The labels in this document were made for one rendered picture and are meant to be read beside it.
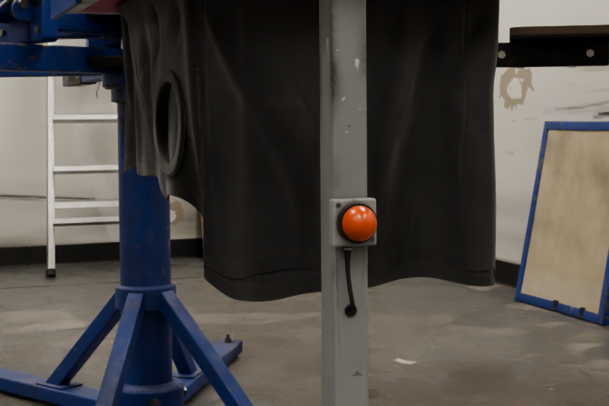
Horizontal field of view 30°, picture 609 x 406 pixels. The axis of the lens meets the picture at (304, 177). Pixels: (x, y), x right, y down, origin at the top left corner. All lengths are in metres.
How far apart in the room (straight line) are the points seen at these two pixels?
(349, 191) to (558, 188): 3.47
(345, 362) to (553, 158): 3.54
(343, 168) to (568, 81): 3.58
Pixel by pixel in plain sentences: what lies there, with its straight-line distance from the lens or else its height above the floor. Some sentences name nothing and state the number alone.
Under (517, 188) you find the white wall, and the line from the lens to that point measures 5.09.
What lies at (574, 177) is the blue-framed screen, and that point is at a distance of 4.57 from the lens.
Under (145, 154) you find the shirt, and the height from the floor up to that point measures 0.71.
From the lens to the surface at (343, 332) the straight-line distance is 1.22.
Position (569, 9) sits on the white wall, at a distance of 4.75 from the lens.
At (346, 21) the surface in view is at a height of 0.86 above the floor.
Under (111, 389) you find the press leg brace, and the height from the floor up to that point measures 0.16.
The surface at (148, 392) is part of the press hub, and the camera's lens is 2.80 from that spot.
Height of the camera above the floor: 0.76
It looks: 3 degrees down
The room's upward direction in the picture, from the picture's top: 1 degrees counter-clockwise
